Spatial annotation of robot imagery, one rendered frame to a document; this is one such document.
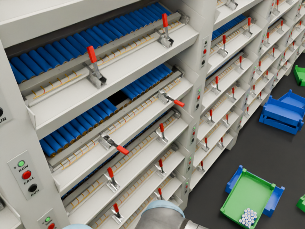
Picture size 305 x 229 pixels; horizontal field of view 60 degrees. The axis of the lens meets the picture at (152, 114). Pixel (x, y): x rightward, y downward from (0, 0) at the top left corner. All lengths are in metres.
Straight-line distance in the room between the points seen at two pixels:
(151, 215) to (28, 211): 0.27
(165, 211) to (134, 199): 0.51
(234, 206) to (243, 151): 0.52
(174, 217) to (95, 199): 0.35
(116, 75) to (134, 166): 0.40
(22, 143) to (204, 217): 1.35
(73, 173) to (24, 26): 0.38
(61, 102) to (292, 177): 1.77
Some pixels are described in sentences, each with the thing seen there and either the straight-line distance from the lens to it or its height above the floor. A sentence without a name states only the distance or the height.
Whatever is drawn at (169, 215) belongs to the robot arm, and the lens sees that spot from 0.61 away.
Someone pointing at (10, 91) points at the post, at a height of 1.24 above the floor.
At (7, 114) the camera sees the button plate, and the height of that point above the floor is 1.21.
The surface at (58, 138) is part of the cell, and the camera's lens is 0.73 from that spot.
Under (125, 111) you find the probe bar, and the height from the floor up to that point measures 0.99.
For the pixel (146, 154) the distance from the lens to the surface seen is 0.99.
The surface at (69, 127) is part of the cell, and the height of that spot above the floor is 1.01.
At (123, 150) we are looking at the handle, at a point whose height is 0.97.
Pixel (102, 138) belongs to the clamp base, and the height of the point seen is 0.97.
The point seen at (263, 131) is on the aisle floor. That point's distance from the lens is 2.37.
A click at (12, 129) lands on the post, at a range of 0.52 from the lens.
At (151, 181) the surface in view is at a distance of 1.16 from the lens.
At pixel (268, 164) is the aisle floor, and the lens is 2.11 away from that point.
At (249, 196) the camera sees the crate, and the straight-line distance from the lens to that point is 1.79.
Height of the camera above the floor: 1.48
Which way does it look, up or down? 39 degrees down
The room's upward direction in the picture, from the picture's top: straight up
